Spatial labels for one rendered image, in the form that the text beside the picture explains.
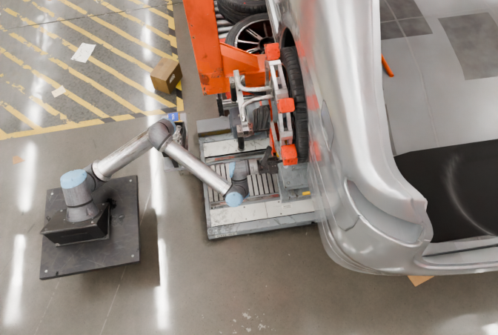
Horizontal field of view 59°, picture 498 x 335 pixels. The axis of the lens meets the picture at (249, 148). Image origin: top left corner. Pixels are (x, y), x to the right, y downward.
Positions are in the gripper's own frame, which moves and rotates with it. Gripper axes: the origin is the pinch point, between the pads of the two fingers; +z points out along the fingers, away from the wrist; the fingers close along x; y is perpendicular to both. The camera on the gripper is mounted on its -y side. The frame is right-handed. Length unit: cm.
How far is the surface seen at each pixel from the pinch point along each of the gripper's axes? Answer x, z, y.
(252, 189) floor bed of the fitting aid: -49, -23, 33
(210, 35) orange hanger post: -16, -36, -75
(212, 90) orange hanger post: -50, -41, -40
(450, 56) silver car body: 11, 91, -47
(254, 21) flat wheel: -102, -3, -83
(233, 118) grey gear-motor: -52, -30, -19
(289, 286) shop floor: -4, -10, 86
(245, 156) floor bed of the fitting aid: -67, -24, 12
